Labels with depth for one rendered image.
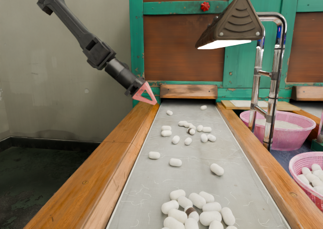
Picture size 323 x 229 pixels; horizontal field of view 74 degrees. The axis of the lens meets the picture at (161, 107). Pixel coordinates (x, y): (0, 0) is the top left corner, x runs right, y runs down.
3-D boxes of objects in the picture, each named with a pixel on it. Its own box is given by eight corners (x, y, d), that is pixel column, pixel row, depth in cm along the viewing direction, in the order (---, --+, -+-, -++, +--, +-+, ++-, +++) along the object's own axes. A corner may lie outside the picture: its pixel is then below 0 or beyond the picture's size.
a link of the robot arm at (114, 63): (100, 68, 71) (110, 55, 70) (106, 69, 78) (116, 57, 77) (116, 82, 71) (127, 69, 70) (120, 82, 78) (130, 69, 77)
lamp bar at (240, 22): (214, 39, 36) (217, -8, 34) (194, 48, 96) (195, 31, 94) (264, 39, 35) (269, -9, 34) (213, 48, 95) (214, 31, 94)
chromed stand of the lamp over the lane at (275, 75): (205, 171, 65) (215, 10, 54) (200, 144, 84) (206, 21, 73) (272, 175, 63) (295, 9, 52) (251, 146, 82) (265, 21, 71)
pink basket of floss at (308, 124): (292, 162, 70) (297, 134, 68) (225, 137, 91) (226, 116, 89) (322, 142, 86) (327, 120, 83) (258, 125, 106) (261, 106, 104)
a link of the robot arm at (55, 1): (32, 0, 86) (49, -22, 84) (44, 8, 91) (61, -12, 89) (87, 67, 70) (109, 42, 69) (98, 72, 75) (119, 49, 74)
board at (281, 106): (226, 109, 102) (226, 106, 101) (220, 102, 116) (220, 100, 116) (300, 110, 98) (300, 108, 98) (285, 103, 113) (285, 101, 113)
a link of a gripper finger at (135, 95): (163, 94, 78) (143, 76, 78) (161, 97, 71) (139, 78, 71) (151, 107, 80) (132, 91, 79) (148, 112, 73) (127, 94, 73)
